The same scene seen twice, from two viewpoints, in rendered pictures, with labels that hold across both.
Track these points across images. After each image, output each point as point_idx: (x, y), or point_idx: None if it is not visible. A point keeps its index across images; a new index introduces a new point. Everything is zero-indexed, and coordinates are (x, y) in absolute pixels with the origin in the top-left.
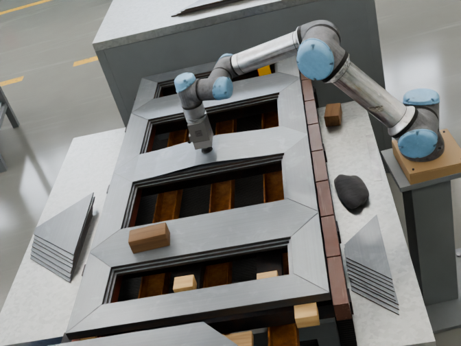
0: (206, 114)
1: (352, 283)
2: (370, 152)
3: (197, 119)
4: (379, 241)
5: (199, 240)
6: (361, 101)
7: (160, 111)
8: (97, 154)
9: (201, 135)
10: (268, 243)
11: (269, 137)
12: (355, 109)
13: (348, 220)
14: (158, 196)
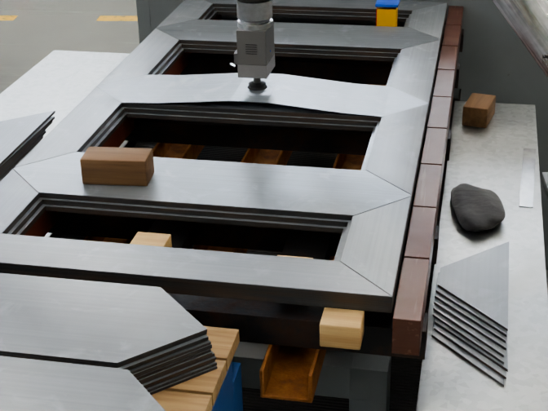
0: (273, 28)
1: (435, 325)
2: (523, 170)
3: (254, 24)
4: (502, 276)
5: (199, 190)
6: (532, 41)
7: (201, 34)
8: (81, 74)
9: (254, 54)
10: (312, 218)
11: (364, 95)
12: (518, 114)
13: (458, 245)
14: (156, 146)
